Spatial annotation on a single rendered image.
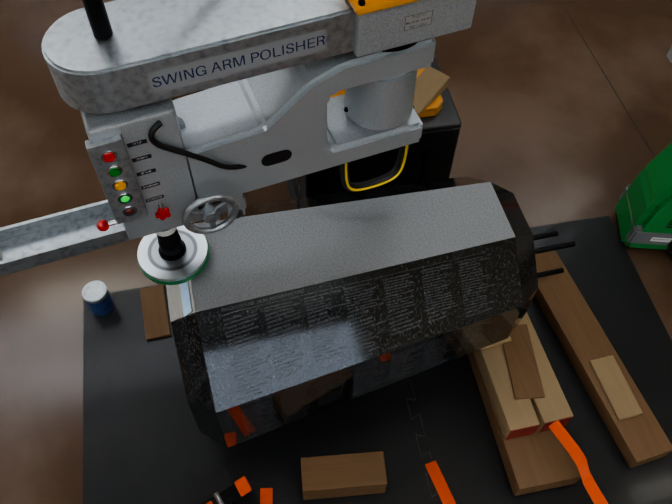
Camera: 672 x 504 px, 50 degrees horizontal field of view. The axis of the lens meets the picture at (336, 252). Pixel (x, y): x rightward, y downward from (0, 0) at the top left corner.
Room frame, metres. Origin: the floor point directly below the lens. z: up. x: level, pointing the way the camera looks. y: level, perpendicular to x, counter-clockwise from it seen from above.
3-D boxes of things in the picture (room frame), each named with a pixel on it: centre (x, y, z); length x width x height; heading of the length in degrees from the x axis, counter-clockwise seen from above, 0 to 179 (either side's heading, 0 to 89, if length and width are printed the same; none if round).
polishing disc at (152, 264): (1.21, 0.50, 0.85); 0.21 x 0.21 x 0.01
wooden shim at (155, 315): (1.45, 0.76, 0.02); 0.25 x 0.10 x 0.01; 16
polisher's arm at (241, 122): (1.34, 0.13, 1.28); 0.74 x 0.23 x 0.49; 112
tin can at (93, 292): (1.48, 0.99, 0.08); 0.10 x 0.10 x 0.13
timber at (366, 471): (0.76, -0.04, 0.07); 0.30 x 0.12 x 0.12; 96
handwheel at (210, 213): (1.14, 0.34, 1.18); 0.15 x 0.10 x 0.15; 112
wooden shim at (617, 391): (1.12, -1.09, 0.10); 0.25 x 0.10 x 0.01; 15
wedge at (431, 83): (1.98, -0.31, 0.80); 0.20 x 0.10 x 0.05; 142
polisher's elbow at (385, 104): (1.46, -0.11, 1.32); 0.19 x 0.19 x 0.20
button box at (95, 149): (1.08, 0.52, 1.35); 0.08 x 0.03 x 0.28; 112
